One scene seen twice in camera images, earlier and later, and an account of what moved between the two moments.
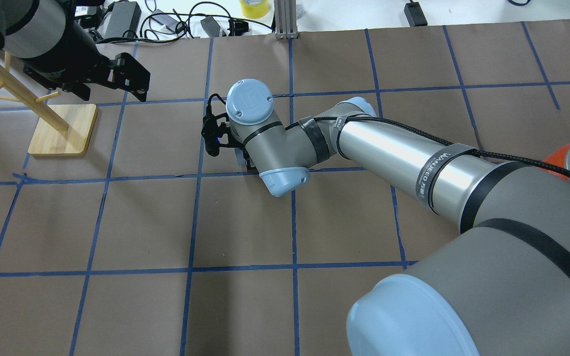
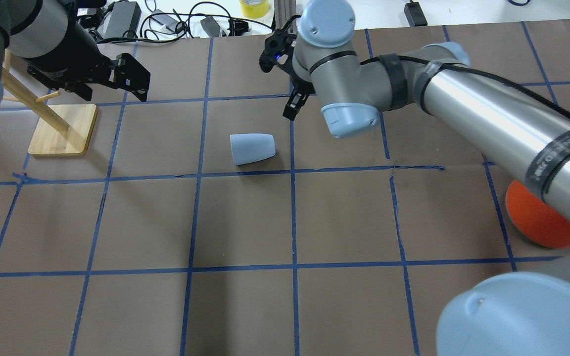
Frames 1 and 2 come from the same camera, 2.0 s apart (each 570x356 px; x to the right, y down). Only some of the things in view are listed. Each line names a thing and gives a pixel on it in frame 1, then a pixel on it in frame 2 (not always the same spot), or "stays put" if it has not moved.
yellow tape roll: [256, 11] stays put
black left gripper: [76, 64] stays put
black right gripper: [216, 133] → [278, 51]
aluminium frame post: [286, 20] stays put
